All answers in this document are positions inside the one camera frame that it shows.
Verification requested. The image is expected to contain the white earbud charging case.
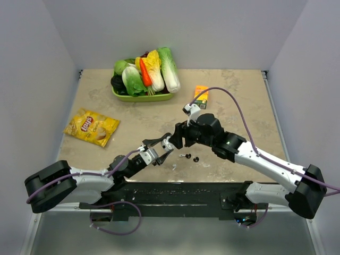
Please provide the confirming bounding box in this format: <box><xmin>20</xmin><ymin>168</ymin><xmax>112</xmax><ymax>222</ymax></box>
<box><xmin>161</xmin><ymin>138</ymin><xmax>175</xmax><ymax>152</ymax></box>

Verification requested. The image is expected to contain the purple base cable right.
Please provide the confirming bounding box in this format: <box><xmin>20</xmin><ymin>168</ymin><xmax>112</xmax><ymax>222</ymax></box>
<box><xmin>238</xmin><ymin>206</ymin><xmax>269</xmax><ymax>229</ymax></box>

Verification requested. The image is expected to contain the orange carrot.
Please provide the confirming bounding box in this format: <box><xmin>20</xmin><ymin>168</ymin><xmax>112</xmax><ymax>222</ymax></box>
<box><xmin>139</xmin><ymin>58</ymin><xmax>155</xmax><ymax>96</ymax></box>

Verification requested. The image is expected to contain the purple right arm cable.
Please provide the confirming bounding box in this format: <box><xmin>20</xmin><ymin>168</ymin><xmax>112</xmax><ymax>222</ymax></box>
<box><xmin>190</xmin><ymin>87</ymin><xmax>340</xmax><ymax>197</ymax></box>

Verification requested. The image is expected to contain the green white bok choy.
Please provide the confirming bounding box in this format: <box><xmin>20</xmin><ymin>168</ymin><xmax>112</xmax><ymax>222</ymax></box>
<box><xmin>122</xmin><ymin>66</ymin><xmax>147</xmax><ymax>97</ymax></box>

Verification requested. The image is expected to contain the napa cabbage right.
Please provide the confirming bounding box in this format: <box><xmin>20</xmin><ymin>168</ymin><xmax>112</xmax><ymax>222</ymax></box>
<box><xmin>157</xmin><ymin>47</ymin><xmax>181</xmax><ymax>94</ymax></box>

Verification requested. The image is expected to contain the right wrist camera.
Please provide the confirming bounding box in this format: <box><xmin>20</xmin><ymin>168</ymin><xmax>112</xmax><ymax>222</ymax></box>
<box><xmin>183</xmin><ymin>104</ymin><xmax>201</xmax><ymax>126</ymax></box>

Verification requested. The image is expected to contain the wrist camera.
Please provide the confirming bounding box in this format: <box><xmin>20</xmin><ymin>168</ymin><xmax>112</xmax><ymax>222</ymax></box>
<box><xmin>139</xmin><ymin>148</ymin><xmax>159</xmax><ymax>165</ymax></box>
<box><xmin>183</xmin><ymin>104</ymin><xmax>201</xmax><ymax>126</ymax></box>

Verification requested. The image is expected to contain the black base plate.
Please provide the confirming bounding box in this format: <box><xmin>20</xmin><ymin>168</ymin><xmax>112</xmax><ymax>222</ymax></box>
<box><xmin>79</xmin><ymin>181</ymin><xmax>266</xmax><ymax>221</ymax></box>

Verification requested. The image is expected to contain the yellow chips bag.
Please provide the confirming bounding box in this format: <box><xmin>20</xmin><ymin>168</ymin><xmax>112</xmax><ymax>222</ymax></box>
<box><xmin>63</xmin><ymin>108</ymin><xmax>120</xmax><ymax>148</ymax></box>

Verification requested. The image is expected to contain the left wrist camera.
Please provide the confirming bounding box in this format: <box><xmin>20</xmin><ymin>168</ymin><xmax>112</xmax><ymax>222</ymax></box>
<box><xmin>139</xmin><ymin>148</ymin><xmax>159</xmax><ymax>165</ymax></box>

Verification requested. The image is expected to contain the round green vegetable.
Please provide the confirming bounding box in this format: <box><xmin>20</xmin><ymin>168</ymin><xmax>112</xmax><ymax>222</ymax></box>
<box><xmin>114</xmin><ymin>60</ymin><xmax>130</xmax><ymax>75</ymax></box>

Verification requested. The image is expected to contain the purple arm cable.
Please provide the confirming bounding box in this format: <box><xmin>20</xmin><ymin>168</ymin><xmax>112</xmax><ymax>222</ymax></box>
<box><xmin>190</xmin><ymin>87</ymin><xmax>340</xmax><ymax>197</ymax></box>
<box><xmin>25</xmin><ymin>148</ymin><xmax>146</xmax><ymax>205</ymax></box>

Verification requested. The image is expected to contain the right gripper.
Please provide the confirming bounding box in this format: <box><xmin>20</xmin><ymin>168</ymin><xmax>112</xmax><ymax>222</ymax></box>
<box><xmin>168</xmin><ymin>115</ymin><xmax>215</xmax><ymax>149</ymax></box>

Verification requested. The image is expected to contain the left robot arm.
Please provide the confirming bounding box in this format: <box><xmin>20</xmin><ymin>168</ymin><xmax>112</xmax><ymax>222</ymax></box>
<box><xmin>24</xmin><ymin>133</ymin><xmax>174</xmax><ymax>214</ymax></box>

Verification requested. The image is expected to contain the yellow leaf cabbage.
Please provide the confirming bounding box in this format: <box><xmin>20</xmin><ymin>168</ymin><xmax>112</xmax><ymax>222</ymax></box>
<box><xmin>143</xmin><ymin>50</ymin><xmax>165</xmax><ymax>92</ymax></box>

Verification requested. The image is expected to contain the green plastic tray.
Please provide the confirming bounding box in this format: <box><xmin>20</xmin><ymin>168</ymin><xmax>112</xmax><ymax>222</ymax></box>
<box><xmin>111</xmin><ymin>86</ymin><xmax>174</xmax><ymax>103</ymax></box>

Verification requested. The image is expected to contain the orange juice box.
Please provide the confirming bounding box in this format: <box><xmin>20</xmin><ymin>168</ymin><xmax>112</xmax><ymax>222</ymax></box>
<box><xmin>194</xmin><ymin>86</ymin><xmax>209</xmax><ymax>109</ymax></box>

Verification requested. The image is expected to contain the black toy vegetable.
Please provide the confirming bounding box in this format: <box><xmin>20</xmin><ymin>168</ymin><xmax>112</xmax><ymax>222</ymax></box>
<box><xmin>110</xmin><ymin>75</ymin><xmax>125</xmax><ymax>90</ymax></box>

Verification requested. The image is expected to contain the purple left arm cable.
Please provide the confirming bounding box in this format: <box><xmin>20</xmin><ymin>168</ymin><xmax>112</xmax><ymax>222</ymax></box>
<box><xmin>25</xmin><ymin>148</ymin><xmax>146</xmax><ymax>205</ymax></box>

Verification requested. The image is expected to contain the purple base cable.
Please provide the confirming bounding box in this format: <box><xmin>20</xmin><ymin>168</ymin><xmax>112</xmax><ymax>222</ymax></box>
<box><xmin>238</xmin><ymin>206</ymin><xmax>269</xmax><ymax>229</ymax></box>
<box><xmin>89</xmin><ymin>200</ymin><xmax>142</xmax><ymax>236</ymax></box>

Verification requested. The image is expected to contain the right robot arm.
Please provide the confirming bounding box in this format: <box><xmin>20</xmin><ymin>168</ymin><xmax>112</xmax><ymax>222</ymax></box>
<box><xmin>169</xmin><ymin>114</ymin><xmax>327</xmax><ymax>219</ymax></box>

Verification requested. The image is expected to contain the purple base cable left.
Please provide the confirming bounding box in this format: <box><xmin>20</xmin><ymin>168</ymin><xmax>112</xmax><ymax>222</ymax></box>
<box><xmin>89</xmin><ymin>200</ymin><xmax>142</xmax><ymax>236</ymax></box>

